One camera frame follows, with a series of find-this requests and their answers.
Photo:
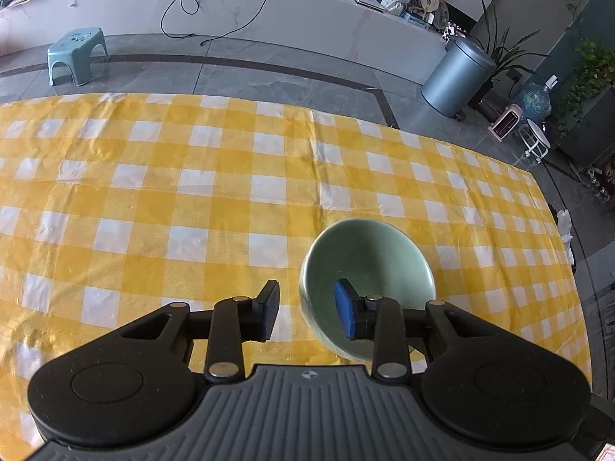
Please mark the teal plastic stool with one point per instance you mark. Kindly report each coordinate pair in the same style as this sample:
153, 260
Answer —
77, 41

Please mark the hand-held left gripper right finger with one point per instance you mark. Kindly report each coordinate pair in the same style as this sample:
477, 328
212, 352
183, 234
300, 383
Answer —
345, 312

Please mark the round hand fan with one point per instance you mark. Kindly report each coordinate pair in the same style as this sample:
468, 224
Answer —
431, 0

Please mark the grey-blue trash can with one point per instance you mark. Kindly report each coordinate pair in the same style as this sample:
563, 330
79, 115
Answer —
456, 77

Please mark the pink space heater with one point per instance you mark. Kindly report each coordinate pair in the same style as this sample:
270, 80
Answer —
505, 124

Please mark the white cloth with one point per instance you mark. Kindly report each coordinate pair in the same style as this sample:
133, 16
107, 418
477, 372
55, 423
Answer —
566, 230

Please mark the pink notebook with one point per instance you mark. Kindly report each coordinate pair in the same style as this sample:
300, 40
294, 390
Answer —
367, 2

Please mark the white round rack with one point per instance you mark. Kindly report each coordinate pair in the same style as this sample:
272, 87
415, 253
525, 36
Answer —
535, 137

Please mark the long-leaf potted plant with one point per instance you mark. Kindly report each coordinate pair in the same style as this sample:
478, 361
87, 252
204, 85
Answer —
499, 53

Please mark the blue water bottle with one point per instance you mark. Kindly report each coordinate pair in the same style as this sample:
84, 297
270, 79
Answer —
533, 101

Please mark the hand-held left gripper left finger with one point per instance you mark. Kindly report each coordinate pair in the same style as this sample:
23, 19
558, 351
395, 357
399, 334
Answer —
269, 312

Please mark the yellow checkered tablecloth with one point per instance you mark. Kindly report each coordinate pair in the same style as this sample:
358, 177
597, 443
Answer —
192, 201

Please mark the green ceramic bowl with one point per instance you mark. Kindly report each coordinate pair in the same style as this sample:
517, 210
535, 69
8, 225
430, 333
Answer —
370, 254

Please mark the leafy green plant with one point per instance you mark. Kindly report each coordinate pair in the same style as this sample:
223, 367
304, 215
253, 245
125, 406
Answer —
588, 77

